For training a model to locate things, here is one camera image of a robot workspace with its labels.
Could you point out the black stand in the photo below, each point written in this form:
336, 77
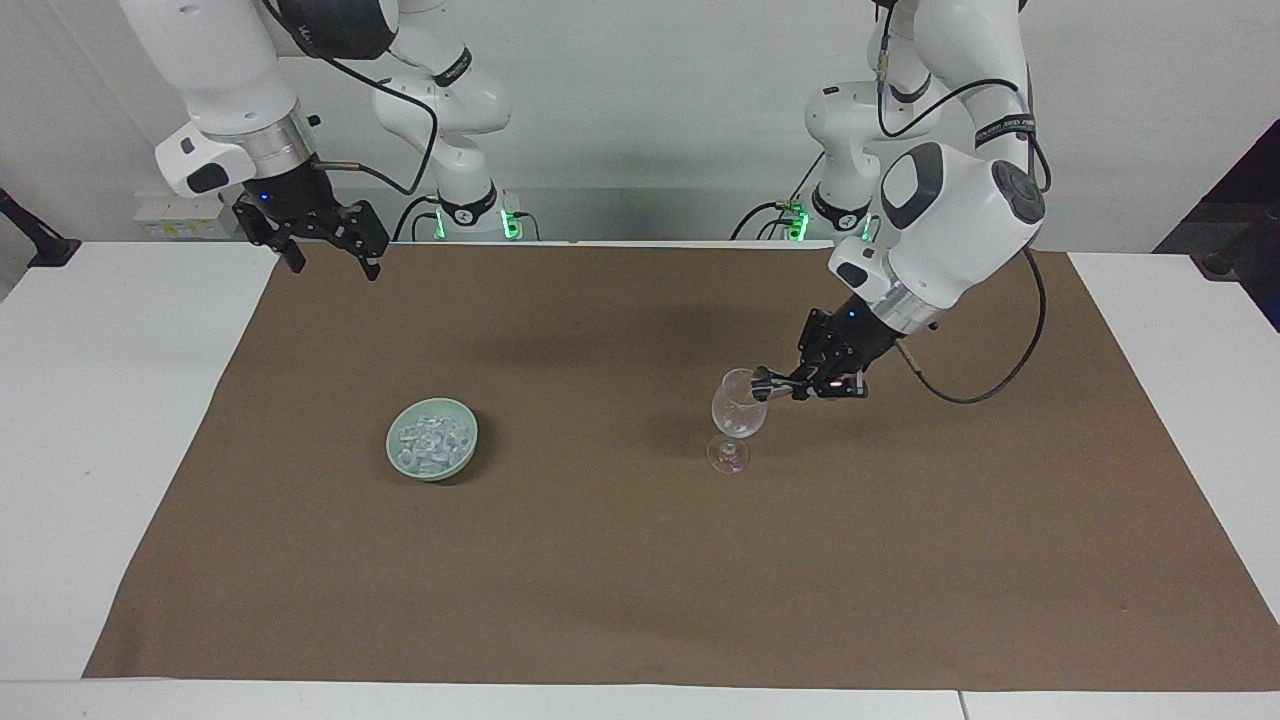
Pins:
40, 245
1235, 225

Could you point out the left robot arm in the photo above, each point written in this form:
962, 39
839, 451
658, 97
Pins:
950, 215

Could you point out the pale green bowl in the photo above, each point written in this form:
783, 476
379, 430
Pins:
405, 462

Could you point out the clear wine glass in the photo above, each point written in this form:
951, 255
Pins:
737, 412

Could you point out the heap of ice cubes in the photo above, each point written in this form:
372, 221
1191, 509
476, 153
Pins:
432, 440

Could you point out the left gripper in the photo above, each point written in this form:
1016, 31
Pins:
862, 335

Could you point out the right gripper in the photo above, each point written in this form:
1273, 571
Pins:
288, 195

